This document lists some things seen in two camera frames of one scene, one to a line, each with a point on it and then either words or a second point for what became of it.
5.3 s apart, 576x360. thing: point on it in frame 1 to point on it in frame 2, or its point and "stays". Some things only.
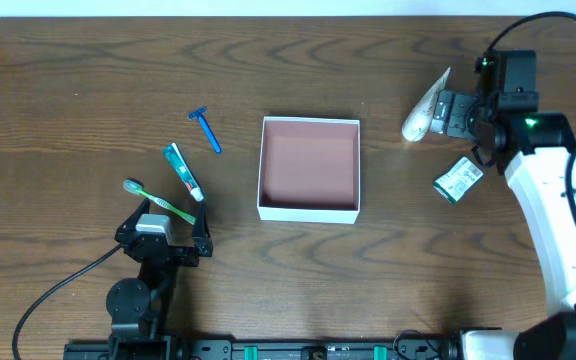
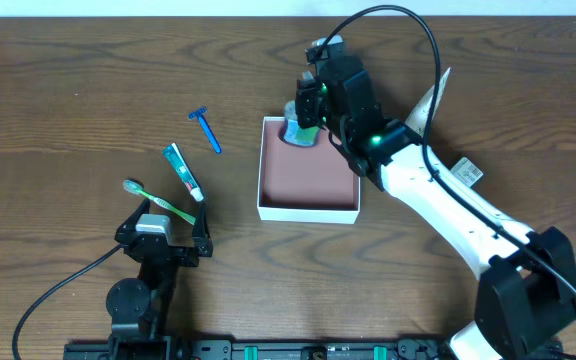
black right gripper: [459, 116] to [306, 105]
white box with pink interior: [309, 170] stays
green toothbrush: [133, 186] stays
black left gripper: [169, 253] stays
